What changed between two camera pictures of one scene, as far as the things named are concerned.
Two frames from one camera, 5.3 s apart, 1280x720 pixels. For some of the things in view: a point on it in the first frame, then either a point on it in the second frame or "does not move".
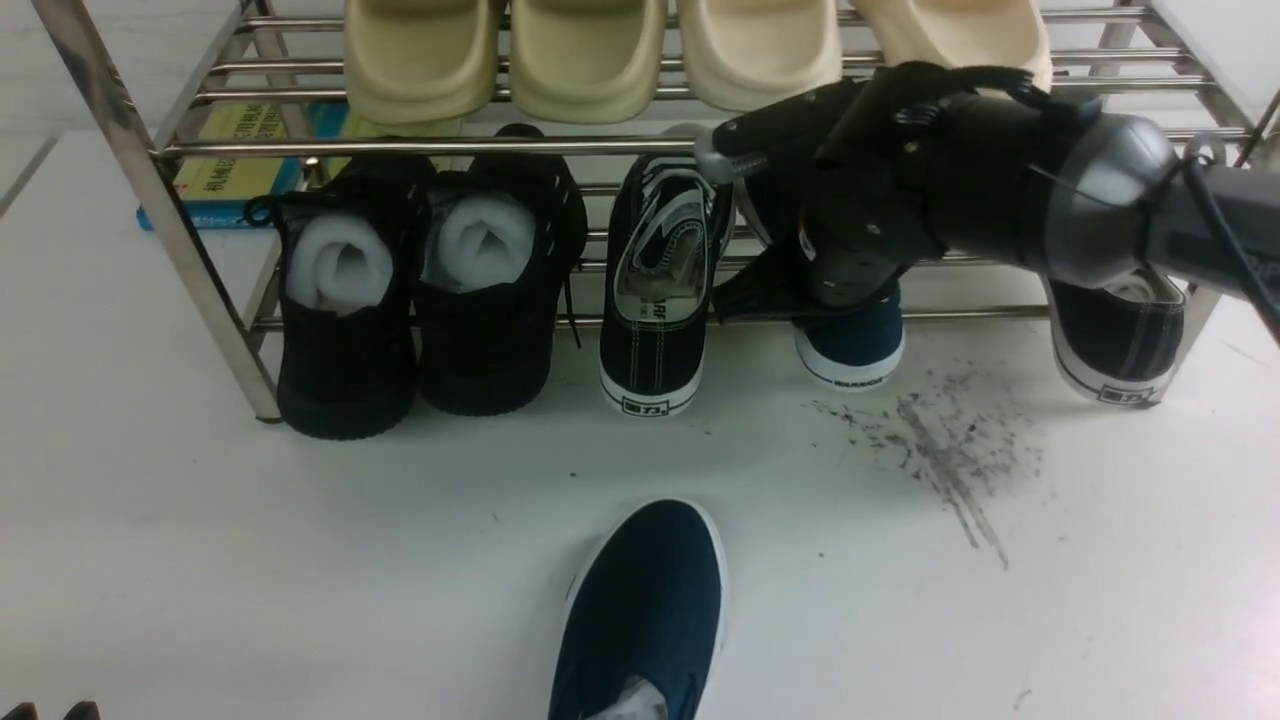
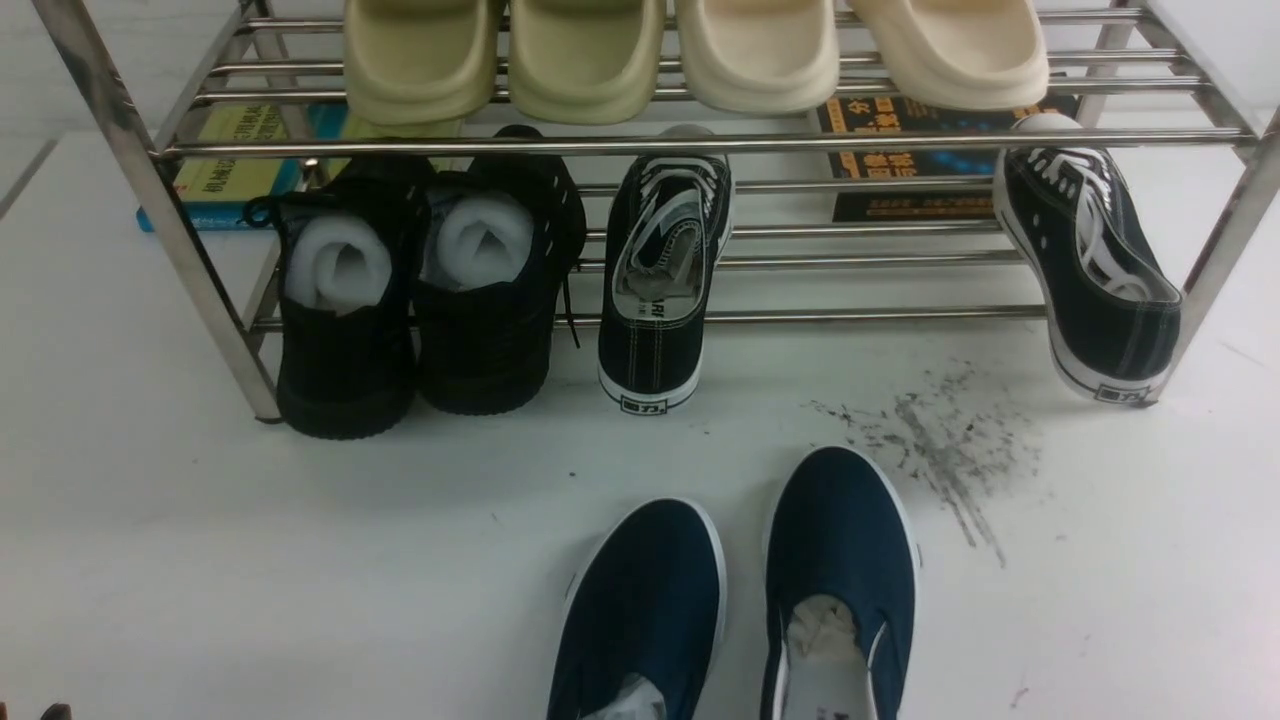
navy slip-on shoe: x=856 y=349 to x=841 y=589
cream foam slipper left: x=739 y=54 does not move
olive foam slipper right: x=585 y=61 does not move
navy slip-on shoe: x=645 y=616 does not move
